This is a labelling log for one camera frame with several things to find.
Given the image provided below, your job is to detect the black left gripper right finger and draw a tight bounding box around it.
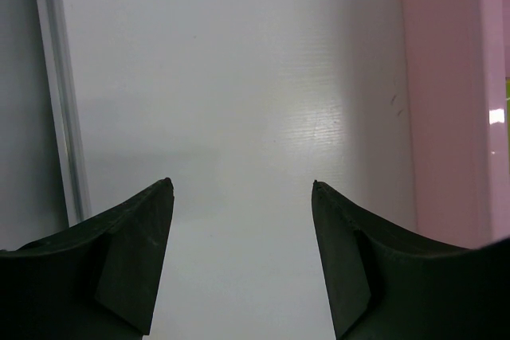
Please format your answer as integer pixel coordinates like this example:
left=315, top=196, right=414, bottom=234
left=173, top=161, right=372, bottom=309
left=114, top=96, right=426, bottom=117
left=312, top=182, right=509, bottom=339

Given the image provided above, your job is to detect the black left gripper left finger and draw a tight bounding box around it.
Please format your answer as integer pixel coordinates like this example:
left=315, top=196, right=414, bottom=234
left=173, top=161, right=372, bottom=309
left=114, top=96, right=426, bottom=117
left=1, top=178, right=175, bottom=339

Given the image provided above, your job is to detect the green plate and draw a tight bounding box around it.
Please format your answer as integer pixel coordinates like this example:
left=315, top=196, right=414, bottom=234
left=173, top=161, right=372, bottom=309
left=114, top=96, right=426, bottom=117
left=505, top=76, right=510, bottom=139

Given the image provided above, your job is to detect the pink plastic bin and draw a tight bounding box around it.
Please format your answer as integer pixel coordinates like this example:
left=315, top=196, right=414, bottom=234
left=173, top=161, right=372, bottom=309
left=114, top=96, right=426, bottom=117
left=402, top=0, right=509, bottom=248

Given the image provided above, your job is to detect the aluminium table frame rail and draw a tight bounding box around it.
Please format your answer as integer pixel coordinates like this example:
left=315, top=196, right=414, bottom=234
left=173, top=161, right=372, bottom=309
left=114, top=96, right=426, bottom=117
left=37, top=0, right=92, bottom=226

